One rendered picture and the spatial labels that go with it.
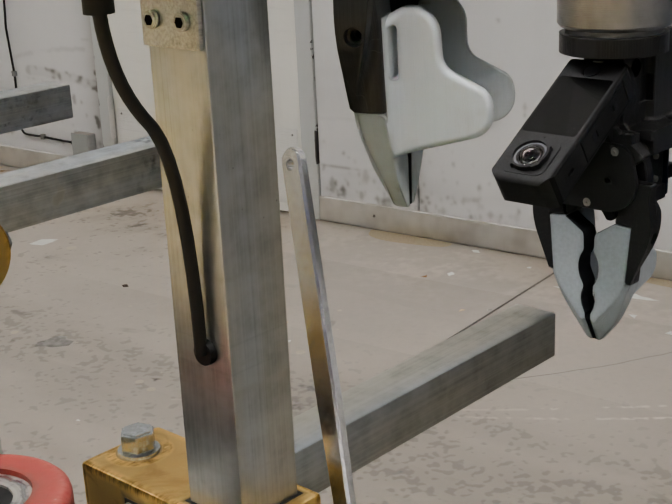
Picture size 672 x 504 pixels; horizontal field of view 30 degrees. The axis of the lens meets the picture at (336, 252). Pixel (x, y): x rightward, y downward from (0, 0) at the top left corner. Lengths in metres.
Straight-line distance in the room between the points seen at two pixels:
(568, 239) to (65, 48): 3.87
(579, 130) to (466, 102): 0.27
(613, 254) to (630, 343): 2.17
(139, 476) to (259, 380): 0.10
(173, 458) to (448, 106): 0.22
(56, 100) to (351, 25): 0.63
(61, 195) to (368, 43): 0.35
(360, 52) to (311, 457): 0.23
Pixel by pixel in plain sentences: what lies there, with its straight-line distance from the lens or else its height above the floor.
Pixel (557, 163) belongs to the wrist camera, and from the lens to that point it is 0.78.
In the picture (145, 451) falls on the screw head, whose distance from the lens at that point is 0.63.
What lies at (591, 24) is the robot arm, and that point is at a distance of 0.82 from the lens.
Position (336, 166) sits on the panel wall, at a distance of 3.91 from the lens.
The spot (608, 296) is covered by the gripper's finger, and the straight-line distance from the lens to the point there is 0.87.
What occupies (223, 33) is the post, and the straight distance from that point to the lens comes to 0.50.
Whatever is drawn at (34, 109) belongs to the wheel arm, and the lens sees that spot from 1.11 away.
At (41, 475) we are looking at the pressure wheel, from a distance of 0.55.
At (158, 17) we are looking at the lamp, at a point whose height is 1.09.
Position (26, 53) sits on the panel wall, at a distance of 4.82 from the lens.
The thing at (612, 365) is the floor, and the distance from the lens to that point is 2.90.
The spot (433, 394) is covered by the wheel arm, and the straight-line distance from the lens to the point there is 0.72.
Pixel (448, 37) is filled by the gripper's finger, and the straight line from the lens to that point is 0.57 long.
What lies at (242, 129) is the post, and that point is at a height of 1.05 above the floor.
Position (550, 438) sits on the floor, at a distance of 2.56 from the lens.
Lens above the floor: 1.16
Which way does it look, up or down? 18 degrees down
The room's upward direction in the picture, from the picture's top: 3 degrees counter-clockwise
